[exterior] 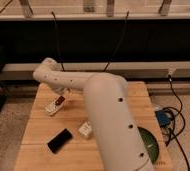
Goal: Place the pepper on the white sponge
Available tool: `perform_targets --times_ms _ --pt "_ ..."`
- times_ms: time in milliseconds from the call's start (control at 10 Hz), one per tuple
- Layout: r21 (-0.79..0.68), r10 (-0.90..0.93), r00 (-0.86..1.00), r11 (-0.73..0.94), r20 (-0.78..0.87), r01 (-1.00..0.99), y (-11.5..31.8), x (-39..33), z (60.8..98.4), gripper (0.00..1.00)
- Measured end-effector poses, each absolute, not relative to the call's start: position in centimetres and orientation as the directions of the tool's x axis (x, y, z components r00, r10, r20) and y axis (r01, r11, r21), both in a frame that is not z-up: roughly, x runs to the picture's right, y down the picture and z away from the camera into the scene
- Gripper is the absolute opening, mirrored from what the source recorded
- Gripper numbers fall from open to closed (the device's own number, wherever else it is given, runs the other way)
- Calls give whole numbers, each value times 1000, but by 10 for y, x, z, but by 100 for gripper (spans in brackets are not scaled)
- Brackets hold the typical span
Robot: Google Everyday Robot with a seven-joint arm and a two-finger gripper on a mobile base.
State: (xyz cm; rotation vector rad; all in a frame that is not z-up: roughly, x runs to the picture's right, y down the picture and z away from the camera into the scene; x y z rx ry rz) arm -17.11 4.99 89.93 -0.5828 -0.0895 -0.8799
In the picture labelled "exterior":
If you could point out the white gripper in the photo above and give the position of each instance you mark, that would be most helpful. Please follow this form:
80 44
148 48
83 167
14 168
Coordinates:
58 89

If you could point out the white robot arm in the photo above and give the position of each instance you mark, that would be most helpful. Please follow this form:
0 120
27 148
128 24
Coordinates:
106 101

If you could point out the small white box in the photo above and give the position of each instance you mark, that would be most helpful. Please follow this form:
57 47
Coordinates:
85 130

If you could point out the black rectangular block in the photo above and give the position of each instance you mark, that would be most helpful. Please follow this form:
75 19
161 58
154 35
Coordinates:
58 141

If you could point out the dark green plate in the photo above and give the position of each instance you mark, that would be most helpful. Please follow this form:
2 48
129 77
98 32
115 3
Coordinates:
151 144

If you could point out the blue device on floor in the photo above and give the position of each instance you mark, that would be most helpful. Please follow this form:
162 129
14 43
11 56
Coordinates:
162 118

